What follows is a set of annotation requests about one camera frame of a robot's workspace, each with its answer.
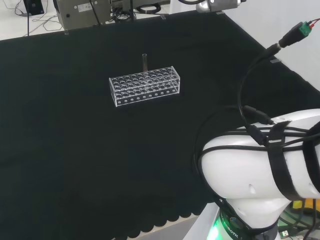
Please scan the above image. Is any clear test tube rack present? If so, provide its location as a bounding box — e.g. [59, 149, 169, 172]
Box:
[108, 65, 181, 108]

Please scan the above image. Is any black bench cloth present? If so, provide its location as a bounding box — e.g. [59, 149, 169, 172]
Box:
[0, 9, 320, 240]

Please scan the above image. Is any black tripod leg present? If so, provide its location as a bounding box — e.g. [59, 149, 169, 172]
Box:
[89, 0, 104, 26]

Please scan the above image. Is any grey metal cabinet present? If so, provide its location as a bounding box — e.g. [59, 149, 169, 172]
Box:
[55, 0, 112, 31]

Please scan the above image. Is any black box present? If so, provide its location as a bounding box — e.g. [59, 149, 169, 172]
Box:
[23, 0, 45, 17]

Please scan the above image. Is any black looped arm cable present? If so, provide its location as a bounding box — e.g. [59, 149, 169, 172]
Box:
[193, 104, 251, 181]

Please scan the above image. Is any black coiled floor cable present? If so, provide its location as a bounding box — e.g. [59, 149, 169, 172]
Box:
[135, 4, 163, 14]

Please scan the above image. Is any black cable with green plug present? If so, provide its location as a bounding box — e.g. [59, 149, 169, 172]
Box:
[238, 21, 314, 147]

